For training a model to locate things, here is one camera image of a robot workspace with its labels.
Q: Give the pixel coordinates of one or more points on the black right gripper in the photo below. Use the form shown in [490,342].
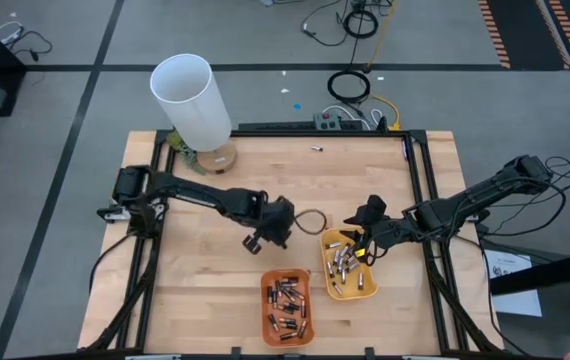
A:
[390,232]

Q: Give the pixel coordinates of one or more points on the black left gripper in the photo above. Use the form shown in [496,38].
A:
[275,217]

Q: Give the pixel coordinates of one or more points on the black copper-top battery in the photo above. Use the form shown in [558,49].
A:
[278,290]
[289,336]
[269,295]
[302,328]
[274,322]
[293,292]
[290,326]
[289,281]
[291,306]
[287,320]
[303,308]

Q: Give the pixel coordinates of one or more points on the silver red battery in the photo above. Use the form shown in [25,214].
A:
[330,270]

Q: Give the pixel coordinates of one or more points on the yellow plastic bin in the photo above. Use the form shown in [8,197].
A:
[370,287]

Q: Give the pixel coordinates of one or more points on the orange plastic bin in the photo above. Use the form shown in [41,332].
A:
[264,330]

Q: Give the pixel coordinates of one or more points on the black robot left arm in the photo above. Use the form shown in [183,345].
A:
[200,192]

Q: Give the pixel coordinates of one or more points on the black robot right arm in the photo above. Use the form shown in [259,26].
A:
[465,200]

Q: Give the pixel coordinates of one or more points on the grey power strip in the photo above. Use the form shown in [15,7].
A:
[327,121]

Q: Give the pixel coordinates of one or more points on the long black power strip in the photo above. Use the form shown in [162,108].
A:
[275,126]

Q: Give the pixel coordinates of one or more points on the small green artificial plant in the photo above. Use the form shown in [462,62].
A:
[187,155]

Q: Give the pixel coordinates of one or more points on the white cylinder lamp shade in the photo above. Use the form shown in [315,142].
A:
[190,100]

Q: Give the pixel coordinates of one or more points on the white paper sheet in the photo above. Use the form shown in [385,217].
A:
[512,300]

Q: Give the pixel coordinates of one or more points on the black metal beam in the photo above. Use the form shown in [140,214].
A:
[545,272]

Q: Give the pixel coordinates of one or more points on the black aluminium table frame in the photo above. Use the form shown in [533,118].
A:
[265,133]

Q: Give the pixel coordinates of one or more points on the white metal bracket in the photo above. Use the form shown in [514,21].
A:
[110,214]

